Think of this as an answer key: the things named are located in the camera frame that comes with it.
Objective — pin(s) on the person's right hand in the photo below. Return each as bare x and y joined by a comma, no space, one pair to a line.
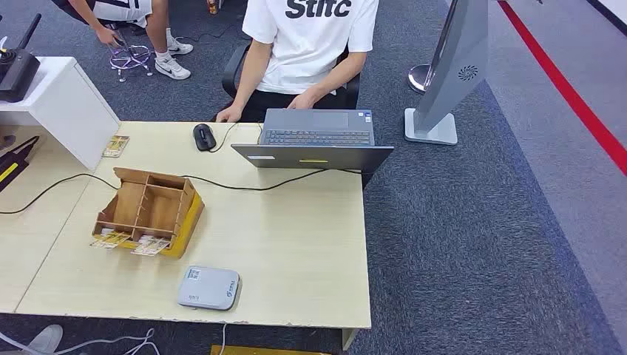
230,115

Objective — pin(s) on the person's left hand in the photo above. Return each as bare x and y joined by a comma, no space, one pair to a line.
303,100

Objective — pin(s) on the cardboard compartment organizer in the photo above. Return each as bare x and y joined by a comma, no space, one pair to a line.
156,206

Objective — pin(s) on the yellow box tray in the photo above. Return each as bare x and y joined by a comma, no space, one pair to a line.
188,230

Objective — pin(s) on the person's left forearm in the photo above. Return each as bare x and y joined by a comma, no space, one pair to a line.
338,76

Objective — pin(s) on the person's right forearm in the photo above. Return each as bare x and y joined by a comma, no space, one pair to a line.
247,83

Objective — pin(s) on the person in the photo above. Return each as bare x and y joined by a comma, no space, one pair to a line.
308,49
122,10

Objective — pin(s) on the brown printed room key card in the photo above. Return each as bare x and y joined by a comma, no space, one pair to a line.
116,146

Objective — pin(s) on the grey card reader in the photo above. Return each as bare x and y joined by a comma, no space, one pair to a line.
208,289

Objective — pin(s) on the black computer mouse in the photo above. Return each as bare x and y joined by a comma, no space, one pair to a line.
203,137

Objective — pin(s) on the dark grey laptop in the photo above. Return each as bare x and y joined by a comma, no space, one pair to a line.
313,158

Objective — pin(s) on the chrome stool base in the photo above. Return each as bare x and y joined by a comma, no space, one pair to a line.
130,56

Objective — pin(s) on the chrome stanchion base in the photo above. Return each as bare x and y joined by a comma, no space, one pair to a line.
419,78

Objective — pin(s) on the grey kiosk stand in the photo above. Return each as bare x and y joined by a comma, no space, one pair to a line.
455,73

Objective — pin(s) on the white cabinet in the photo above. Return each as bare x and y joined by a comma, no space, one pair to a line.
73,112

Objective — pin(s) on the black radio controller with antenna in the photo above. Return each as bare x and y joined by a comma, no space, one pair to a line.
17,73

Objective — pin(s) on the black device with yellow label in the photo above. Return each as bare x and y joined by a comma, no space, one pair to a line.
10,166

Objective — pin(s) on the yellow board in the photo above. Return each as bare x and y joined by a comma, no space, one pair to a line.
259,351

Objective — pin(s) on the grey shoe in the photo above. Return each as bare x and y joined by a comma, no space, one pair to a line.
46,340

